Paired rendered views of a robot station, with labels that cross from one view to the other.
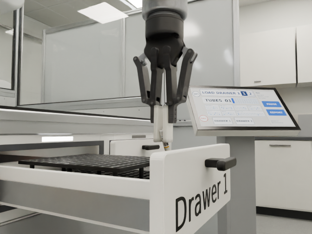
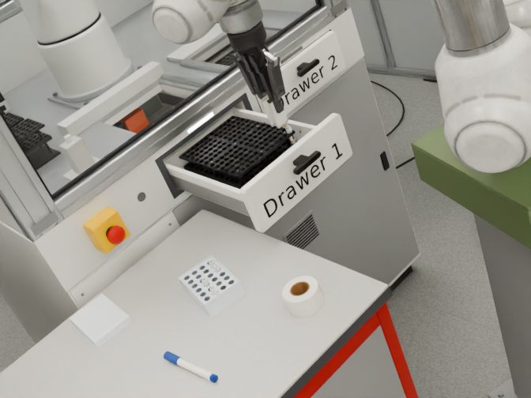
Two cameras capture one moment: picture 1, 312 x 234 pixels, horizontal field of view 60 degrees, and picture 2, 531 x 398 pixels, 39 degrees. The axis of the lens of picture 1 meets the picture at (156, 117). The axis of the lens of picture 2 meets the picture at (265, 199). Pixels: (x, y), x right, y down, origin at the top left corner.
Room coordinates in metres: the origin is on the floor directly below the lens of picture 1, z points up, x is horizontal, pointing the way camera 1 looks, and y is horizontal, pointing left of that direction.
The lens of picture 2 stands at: (-0.78, -0.69, 1.70)
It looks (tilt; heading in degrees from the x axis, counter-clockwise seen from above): 32 degrees down; 31
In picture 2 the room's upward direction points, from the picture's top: 23 degrees counter-clockwise
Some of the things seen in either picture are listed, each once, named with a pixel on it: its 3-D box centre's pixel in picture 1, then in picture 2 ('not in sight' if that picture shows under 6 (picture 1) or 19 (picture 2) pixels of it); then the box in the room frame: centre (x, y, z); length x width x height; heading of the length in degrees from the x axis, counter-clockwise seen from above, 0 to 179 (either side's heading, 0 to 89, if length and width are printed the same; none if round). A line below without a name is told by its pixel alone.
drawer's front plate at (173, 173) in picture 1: (201, 183); (299, 171); (0.41, -0.07, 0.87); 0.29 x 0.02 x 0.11; 152
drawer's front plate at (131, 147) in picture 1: (141, 157); (301, 76); (0.83, 0.04, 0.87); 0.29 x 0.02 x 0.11; 152
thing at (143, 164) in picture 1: (146, 163); (264, 153); (0.46, 0.02, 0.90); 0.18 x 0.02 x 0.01; 152
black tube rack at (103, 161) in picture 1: (99, 176); (239, 155); (0.51, 0.11, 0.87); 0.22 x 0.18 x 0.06; 62
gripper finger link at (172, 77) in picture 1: (171, 77); (266, 75); (0.51, -0.03, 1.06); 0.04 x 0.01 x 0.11; 152
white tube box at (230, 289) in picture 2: not in sight; (211, 285); (0.18, 0.09, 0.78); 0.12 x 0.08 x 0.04; 50
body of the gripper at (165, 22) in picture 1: (164, 43); (250, 45); (0.52, -0.02, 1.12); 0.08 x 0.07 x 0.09; 62
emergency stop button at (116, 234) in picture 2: not in sight; (114, 234); (0.24, 0.31, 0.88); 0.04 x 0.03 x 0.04; 152
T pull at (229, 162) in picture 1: (218, 163); (303, 161); (0.40, -0.09, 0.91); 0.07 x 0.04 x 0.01; 152
